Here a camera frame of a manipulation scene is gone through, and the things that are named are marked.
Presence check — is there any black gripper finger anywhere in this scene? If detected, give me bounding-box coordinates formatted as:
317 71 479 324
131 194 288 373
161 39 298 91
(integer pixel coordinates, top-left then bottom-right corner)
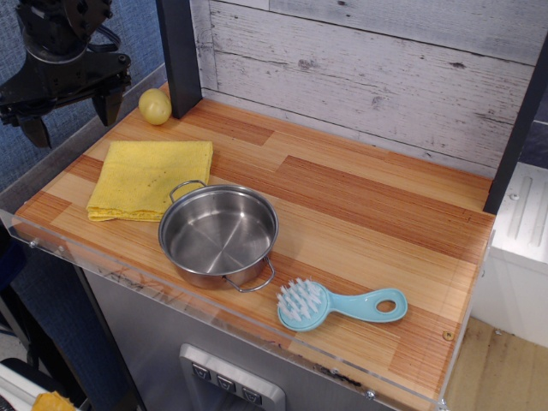
18 116 51 148
92 92 123 126

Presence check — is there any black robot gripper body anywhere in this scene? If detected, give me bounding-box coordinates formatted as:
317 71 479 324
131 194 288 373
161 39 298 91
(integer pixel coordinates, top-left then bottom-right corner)
1 51 131 125

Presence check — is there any yellow towel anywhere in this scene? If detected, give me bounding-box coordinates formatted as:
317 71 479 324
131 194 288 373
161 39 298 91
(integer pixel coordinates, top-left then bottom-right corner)
86 141 213 222

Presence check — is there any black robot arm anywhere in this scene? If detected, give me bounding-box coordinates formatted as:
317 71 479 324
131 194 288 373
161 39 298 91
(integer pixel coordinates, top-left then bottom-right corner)
1 1 131 148

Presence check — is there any light blue scrub brush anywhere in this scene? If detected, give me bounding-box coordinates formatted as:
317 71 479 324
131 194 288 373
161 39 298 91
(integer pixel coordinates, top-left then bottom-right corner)
277 278 408 332

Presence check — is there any yellow potato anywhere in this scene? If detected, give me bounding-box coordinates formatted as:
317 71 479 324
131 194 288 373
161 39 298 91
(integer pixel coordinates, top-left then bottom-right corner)
138 88 172 126

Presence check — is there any stainless steel pot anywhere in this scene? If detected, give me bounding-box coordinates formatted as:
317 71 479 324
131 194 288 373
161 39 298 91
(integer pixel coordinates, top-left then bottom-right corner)
158 180 279 293

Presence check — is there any stainless steel appliance front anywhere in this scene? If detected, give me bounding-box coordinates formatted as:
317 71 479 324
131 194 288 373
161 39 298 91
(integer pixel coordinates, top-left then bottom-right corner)
82 271 387 410

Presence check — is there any button control panel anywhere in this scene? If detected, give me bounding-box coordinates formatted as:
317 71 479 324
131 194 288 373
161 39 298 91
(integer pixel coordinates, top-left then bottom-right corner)
179 343 286 410

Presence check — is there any clear acrylic table guard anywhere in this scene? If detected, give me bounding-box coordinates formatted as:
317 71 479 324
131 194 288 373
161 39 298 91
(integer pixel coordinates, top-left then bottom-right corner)
8 99 494 410

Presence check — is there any white cabinet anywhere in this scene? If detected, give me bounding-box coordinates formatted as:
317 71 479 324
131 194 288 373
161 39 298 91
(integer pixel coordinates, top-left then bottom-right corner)
471 163 547 347

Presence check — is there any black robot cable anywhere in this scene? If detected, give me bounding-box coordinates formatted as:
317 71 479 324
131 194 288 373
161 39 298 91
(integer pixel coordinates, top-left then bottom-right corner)
87 23 122 55

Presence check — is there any dark vertical post left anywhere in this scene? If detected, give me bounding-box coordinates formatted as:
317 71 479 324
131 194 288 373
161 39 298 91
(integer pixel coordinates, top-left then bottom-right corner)
156 0 202 119

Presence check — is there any dark vertical post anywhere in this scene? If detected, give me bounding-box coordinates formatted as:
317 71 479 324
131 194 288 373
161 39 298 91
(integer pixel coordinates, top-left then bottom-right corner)
156 0 202 119
482 0 548 215

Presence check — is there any dark vertical post right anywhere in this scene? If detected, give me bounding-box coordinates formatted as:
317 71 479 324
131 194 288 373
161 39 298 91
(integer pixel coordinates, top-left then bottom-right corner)
482 0 548 215

